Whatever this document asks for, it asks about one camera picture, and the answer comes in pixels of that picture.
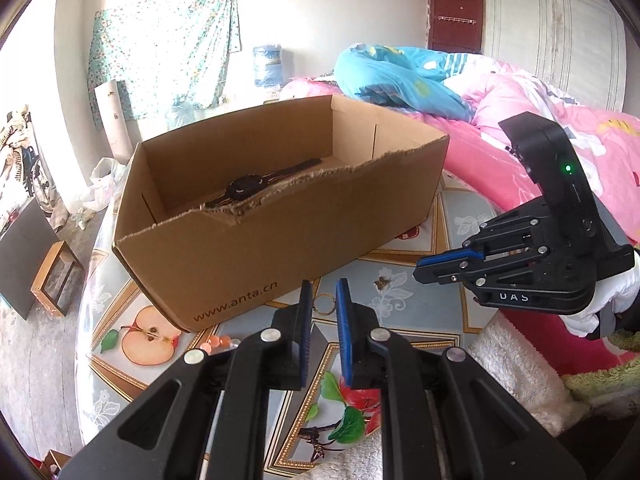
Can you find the clear plastic bag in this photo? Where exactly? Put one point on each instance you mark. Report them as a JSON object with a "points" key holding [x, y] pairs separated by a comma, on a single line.
{"points": [[182, 114]]}

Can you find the white plastic bag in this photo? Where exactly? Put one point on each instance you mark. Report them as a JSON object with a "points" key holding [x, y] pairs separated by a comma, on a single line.
{"points": [[107, 177]]}

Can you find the cardboard tube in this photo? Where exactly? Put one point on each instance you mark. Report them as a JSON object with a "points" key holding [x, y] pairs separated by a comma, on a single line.
{"points": [[115, 125]]}

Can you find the dark red door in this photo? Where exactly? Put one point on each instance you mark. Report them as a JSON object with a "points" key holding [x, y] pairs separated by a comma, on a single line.
{"points": [[455, 5]]}

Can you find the small brown box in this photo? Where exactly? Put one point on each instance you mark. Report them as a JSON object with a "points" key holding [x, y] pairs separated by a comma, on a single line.
{"points": [[56, 462]]}

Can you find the white fluffy cloth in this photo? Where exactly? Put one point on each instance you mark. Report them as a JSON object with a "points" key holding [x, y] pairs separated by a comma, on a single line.
{"points": [[520, 375]]}

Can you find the white wardrobe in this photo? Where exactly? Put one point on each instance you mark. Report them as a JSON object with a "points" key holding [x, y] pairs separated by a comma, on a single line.
{"points": [[550, 25]]}

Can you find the person's right hand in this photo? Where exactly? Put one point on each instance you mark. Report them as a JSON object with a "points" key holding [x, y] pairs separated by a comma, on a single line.
{"points": [[585, 320]]}

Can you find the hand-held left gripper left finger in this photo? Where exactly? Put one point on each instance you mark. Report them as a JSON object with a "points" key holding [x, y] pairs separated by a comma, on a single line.
{"points": [[303, 330]]}

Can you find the beige clothes pile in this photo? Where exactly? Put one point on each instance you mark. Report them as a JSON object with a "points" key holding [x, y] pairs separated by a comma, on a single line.
{"points": [[15, 135]]}

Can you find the floral wall cloth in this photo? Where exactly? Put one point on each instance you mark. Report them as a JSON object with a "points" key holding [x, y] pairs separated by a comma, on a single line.
{"points": [[160, 45]]}

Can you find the metal door hook rack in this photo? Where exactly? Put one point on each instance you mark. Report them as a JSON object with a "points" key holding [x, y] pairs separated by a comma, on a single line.
{"points": [[457, 19]]}

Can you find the blue water jug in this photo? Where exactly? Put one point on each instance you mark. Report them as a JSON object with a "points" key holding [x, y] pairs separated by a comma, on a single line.
{"points": [[267, 67]]}

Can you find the brown cardboard box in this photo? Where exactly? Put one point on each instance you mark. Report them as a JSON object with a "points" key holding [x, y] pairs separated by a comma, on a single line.
{"points": [[300, 220]]}

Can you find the green fluffy cloth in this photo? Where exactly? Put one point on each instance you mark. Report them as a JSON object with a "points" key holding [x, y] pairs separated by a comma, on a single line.
{"points": [[610, 385]]}

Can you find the blue printed quilt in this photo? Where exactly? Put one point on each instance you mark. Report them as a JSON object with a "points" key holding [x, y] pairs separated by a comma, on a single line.
{"points": [[380, 75]]}

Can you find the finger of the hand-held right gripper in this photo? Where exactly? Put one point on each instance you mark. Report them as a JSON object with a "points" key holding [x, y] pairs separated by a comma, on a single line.
{"points": [[475, 272], [510, 235]]}

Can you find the fruit print tablecloth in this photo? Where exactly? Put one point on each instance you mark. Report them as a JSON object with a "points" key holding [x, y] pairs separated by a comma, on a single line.
{"points": [[450, 210]]}

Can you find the black wrist watch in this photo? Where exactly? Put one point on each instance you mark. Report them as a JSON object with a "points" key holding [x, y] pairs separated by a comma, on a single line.
{"points": [[245, 186]]}

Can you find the small wooden stool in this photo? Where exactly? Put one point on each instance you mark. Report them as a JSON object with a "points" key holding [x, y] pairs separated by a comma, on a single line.
{"points": [[40, 285]]}

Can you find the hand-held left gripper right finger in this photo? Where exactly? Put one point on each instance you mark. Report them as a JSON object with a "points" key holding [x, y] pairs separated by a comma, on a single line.
{"points": [[345, 330]]}

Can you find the dark grey table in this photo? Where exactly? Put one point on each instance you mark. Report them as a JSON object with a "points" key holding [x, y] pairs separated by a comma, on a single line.
{"points": [[25, 260]]}

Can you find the light pink cartoon quilt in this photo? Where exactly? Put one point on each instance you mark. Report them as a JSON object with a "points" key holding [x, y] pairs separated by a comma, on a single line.
{"points": [[505, 95]]}

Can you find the wheelchair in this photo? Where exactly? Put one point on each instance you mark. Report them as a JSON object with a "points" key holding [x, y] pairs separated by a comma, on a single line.
{"points": [[40, 180]]}

